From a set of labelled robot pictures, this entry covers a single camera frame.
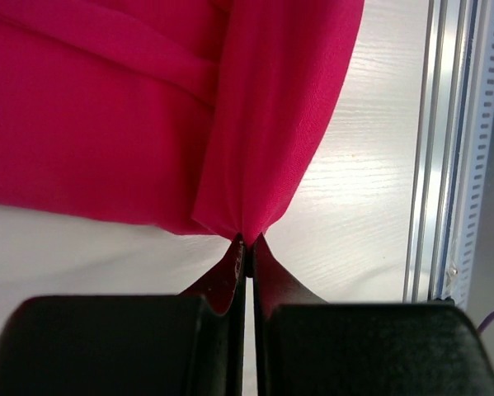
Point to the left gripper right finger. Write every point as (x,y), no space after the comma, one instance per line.
(308,346)

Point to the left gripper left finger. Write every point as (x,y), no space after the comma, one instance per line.
(185,344)

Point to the magenta t shirt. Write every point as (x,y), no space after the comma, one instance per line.
(198,117)

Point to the aluminium mounting rail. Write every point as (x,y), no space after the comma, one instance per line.
(444,87)

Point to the white slotted cable duct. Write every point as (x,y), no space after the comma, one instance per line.
(476,116)

